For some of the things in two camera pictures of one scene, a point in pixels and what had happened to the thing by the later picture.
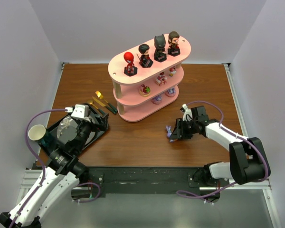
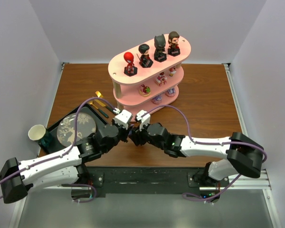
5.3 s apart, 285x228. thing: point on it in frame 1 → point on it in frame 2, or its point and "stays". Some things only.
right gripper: x=180 y=128 → x=137 y=136
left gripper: x=99 y=121 → x=124 y=133
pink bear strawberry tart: x=144 y=90 stays
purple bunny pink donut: x=171 y=93 stays
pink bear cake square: x=161 y=79 stays
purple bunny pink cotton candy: x=157 y=99 stays
